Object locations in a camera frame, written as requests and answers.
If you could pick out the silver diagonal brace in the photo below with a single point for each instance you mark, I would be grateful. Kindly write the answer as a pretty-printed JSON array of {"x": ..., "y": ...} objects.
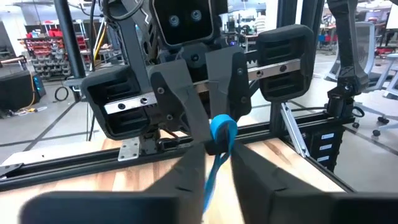
[{"x": 293, "y": 130}]

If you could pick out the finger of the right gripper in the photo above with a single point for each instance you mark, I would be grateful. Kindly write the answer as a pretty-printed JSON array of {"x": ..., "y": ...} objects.
[
  {"x": 227, "y": 81},
  {"x": 177, "y": 93}
]

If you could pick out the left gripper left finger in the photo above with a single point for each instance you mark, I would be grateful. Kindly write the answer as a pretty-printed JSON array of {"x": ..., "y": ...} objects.
[{"x": 124, "y": 208}]

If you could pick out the silver metal bracket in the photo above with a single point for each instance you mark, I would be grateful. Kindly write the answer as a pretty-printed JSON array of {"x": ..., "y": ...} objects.
[{"x": 129, "y": 149}]

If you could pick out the grey mesh office chair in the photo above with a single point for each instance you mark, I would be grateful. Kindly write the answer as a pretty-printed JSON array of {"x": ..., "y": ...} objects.
[{"x": 367, "y": 46}]

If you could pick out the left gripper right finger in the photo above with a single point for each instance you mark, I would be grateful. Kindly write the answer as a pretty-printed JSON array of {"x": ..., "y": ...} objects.
[{"x": 311, "y": 208}]

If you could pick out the white side table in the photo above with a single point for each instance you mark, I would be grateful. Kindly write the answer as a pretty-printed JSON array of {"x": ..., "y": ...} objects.
[{"x": 391, "y": 62}]

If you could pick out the blue rubber band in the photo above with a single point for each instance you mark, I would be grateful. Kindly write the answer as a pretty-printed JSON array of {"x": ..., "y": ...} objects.
[{"x": 222, "y": 121}]

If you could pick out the shelf with red bins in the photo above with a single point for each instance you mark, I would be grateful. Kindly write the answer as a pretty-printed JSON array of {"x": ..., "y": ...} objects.
[{"x": 46, "y": 49}]

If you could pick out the black computer tower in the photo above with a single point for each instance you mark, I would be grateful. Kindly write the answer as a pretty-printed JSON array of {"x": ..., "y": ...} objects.
[{"x": 18, "y": 90}]

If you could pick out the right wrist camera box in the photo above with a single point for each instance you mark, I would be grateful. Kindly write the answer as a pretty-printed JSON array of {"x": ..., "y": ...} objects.
[{"x": 183, "y": 28}]

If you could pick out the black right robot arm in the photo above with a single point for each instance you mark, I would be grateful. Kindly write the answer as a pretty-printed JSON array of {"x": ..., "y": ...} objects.
[{"x": 348, "y": 46}]

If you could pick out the black labelled control box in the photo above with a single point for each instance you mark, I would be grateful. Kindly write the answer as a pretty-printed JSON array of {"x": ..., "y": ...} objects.
[{"x": 311, "y": 146}]

